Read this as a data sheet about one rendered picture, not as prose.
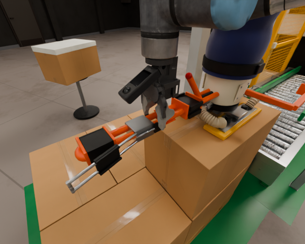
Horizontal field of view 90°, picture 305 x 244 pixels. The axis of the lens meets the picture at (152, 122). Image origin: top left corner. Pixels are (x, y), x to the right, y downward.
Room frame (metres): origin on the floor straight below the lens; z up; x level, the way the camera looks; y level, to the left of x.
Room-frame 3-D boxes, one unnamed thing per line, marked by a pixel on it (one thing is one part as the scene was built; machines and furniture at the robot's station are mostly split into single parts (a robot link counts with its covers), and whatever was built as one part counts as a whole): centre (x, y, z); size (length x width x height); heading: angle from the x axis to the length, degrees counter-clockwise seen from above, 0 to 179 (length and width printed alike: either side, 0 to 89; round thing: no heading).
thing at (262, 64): (0.66, -0.33, 1.19); 0.23 x 0.23 x 0.04
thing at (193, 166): (0.65, -0.31, 0.74); 0.60 x 0.40 x 0.40; 126
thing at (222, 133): (0.59, -0.39, 0.97); 0.34 x 0.10 x 0.05; 128
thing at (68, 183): (0.28, 0.07, 1.07); 0.31 x 0.03 x 0.05; 141
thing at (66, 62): (2.08, 1.07, 0.82); 0.60 x 0.40 x 0.40; 154
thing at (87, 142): (0.30, 0.15, 1.07); 0.08 x 0.07 x 0.05; 128
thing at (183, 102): (0.51, -0.13, 1.08); 0.10 x 0.08 x 0.06; 38
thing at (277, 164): (0.86, -0.60, 0.58); 0.70 x 0.03 x 0.06; 37
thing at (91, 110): (2.08, 1.07, 0.31); 0.40 x 0.40 x 0.62
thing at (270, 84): (1.99, -1.66, 0.60); 1.60 x 0.11 x 0.09; 127
